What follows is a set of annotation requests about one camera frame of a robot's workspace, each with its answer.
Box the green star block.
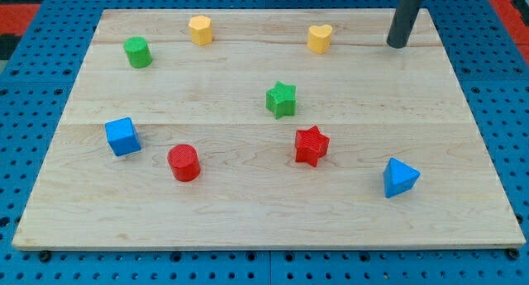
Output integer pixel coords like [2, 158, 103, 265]
[265, 81, 297, 119]

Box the red star block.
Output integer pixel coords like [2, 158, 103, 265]
[294, 126, 330, 167]

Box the yellow heart block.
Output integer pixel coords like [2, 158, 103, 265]
[307, 24, 333, 54]

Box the light wooden board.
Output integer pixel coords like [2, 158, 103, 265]
[12, 8, 526, 251]

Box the red cylinder block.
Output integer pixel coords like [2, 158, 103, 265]
[167, 144, 201, 182]

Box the yellow pentagon block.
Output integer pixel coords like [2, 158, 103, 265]
[188, 15, 213, 45]

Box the blue triangle block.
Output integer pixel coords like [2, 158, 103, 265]
[383, 158, 421, 198]

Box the blue cube block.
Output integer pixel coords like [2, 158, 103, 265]
[104, 117, 141, 157]

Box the green cylinder block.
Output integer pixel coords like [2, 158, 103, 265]
[123, 36, 153, 69]

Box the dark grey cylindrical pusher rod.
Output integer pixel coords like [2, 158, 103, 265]
[386, 0, 423, 49]

